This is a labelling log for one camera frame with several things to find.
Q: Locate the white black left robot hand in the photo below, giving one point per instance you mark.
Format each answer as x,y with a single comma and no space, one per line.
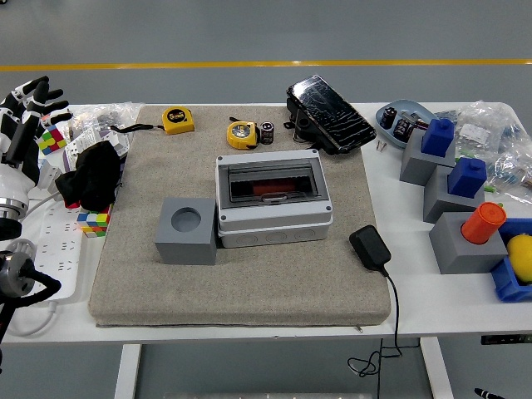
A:
21,158

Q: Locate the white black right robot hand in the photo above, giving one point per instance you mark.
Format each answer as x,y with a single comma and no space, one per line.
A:
486,394

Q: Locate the white purple packaging box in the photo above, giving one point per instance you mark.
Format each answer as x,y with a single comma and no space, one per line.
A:
83,139

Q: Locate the white blue circuit breaker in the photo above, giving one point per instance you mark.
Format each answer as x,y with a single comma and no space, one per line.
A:
50,174

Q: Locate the colourful puzzle cube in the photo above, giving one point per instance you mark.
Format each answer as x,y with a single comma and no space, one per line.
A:
52,143
95,224

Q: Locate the white table leg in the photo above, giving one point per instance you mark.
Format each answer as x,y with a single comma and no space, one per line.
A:
126,374
436,370

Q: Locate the black table control panel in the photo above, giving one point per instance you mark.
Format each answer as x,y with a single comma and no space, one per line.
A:
505,338

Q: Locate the black cloth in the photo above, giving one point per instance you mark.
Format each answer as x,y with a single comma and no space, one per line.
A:
91,174

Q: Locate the clear plastic bag of parts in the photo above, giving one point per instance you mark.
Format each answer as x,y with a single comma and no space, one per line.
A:
486,124
95,112
511,170

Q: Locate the white power strip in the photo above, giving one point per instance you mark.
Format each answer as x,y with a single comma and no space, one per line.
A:
58,241

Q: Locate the blue plastic bin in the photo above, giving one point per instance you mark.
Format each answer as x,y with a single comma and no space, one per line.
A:
505,282

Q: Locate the yellow round fruit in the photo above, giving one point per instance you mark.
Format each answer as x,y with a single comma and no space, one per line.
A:
521,257

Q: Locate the grey block holder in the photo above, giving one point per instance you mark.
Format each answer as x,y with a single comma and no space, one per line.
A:
415,166
457,253
436,195

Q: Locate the grey block with round hole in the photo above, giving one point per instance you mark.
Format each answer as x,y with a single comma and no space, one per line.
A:
183,249

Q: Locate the black power adapter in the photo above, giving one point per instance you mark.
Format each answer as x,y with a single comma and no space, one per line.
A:
367,247

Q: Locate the blue block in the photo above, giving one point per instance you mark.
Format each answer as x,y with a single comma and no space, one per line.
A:
436,137
465,178

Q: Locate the yellow tape measure silver face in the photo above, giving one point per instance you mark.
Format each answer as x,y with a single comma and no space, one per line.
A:
241,133

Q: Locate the grey-brown fabric mat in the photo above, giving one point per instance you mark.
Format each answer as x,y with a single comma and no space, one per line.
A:
249,291

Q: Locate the blue-grey dish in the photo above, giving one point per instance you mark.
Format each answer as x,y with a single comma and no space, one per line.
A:
405,106

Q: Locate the black device with cracked screen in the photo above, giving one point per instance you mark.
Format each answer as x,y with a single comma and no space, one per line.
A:
328,108

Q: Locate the grey plastic enclosure box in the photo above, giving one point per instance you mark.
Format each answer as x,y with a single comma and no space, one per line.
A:
270,237

